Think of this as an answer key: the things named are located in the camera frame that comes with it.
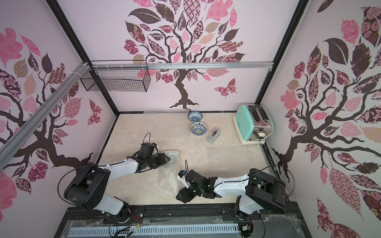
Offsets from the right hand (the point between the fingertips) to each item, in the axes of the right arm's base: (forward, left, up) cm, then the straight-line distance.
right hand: (179, 195), depth 78 cm
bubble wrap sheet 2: (+11, +7, +4) cm, 13 cm away
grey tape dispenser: (+40, -22, 0) cm, 45 cm away
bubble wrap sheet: (+23, -36, -3) cm, 43 cm away
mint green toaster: (+38, -46, +15) cm, 61 cm away
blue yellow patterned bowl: (+47, -12, -1) cm, 48 cm away
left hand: (+19, +8, -1) cm, 21 cm away
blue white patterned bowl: (+59, -9, -1) cm, 60 cm away
